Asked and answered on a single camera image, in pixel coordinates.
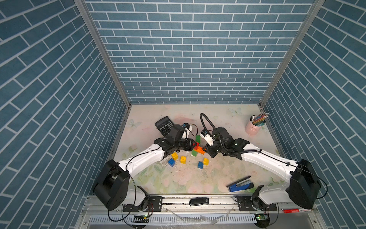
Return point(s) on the orange long lego brick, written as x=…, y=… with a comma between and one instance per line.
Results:
x=200, y=150

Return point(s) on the blue lego brick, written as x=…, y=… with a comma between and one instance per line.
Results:
x=200, y=165
x=171, y=162

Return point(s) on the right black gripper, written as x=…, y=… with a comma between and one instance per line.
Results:
x=208, y=150

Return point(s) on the red square lego brick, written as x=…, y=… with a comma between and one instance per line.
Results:
x=196, y=145

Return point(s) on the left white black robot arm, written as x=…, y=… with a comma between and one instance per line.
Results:
x=111, y=186

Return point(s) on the yellow lego brick right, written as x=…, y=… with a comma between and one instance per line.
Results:
x=206, y=161

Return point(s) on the black desk calculator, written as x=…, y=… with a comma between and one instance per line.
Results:
x=164, y=125

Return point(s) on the red marker pen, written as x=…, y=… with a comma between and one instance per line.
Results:
x=287, y=211

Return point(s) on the dark green long lego brick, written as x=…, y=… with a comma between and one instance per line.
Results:
x=198, y=139

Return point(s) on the yellow lego brick left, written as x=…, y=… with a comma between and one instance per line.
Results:
x=174, y=156

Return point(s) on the yellow lego brick middle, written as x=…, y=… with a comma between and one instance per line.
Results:
x=183, y=159

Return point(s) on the coloured pencils bundle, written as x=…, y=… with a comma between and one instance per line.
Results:
x=259, y=120

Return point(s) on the blue black stapler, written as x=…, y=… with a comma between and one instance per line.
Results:
x=242, y=184

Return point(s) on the blue lego brick centre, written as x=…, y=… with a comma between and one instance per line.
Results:
x=200, y=165

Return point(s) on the yellow lego brick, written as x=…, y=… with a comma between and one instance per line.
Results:
x=206, y=161
x=174, y=156
x=183, y=159

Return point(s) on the blue lego brick left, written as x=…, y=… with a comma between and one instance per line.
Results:
x=171, y=162

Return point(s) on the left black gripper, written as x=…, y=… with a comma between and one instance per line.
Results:
x=189, y=142

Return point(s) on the black usb dongle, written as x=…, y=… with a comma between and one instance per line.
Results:
x=198, y=201

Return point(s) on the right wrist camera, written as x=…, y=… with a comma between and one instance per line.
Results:
x=206, y=136

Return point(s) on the pink pencil cup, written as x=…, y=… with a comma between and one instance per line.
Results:
x=251, y=129

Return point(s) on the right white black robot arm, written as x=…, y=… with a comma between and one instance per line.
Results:
x=301, y=184

